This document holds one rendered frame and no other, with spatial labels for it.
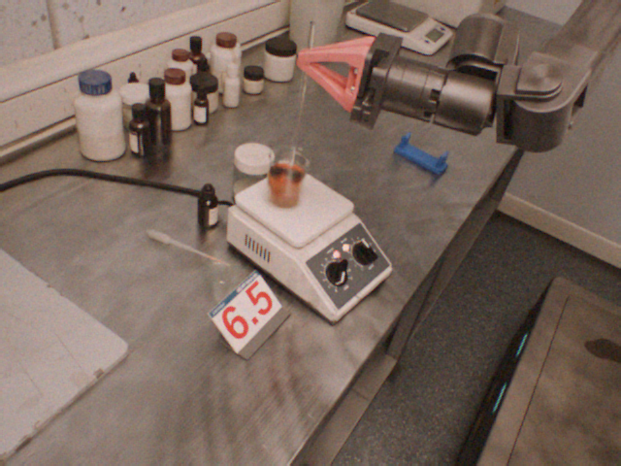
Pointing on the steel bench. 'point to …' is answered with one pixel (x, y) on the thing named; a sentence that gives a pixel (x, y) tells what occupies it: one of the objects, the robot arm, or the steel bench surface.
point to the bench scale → (400, 25)
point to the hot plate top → (297, 219)
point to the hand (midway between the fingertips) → (306, 59)
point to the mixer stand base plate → (45, 353)
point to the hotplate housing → (292, 259)
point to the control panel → (361, 275)
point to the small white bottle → (231, 86)
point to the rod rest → (421, 156)
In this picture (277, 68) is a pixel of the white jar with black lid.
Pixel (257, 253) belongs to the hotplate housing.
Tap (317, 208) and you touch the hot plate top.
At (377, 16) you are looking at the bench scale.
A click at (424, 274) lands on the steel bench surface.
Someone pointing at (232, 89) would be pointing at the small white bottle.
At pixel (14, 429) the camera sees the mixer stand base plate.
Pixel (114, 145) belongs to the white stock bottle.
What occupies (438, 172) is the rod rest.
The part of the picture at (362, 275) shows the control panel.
